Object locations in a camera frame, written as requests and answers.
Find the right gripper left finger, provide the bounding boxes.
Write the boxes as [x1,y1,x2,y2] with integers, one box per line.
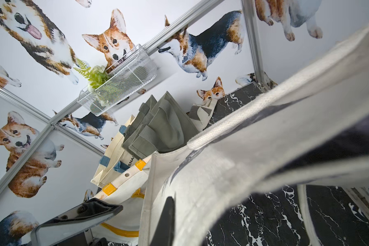
[30,198,123,246]

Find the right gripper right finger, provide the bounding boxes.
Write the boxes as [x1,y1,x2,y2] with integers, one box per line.
[150,196,175,246]

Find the cream canvas bag with photo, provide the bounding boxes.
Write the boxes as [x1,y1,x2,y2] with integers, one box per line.
[138,24,369,246]

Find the cream bag with blue print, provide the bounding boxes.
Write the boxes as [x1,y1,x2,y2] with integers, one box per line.
[91,115,137,188]

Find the grey-green canvas bag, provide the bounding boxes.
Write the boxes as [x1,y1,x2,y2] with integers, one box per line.
[122,92,217,159]

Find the fern and white flower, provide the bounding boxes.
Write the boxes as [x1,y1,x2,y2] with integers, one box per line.
[73,58,111,92]

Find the cream bag with yellow handles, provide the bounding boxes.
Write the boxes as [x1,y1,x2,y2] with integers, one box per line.
[91,156,152,246]

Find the white wire mesh basket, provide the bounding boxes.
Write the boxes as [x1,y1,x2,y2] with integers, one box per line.
[77,45,157,116]

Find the aluminium frame rail structure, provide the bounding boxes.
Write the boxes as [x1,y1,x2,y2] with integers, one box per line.
[0,1,266,196]

